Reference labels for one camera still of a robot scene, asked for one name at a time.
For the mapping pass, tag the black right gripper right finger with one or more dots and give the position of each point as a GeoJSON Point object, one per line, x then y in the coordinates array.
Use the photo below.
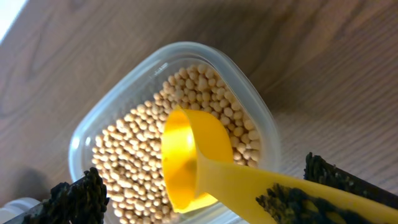
{"type": "Point", "coordinates": [319, 171]}

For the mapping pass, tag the clear plastic container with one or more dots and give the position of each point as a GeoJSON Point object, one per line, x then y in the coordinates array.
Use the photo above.
{"type": "Point", "coordinates": [147, 78]}

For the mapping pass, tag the pile of soybeans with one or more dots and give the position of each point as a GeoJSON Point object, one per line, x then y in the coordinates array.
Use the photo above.
{"type": "Point", "coordinates": [128, 152]}

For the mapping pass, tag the white digital kitchen scale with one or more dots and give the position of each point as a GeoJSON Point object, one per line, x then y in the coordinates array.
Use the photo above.
{"type": "Point", "coordinates": [16, 207]}

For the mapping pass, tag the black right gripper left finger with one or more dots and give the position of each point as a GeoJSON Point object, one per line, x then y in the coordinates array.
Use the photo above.
{"type": "Point", "coordinates": [82, 202]}

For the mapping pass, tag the yellow plastic scoop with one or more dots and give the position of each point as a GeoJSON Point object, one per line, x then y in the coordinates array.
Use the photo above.
{"type": "Point", "coordinates": [197, 158]}

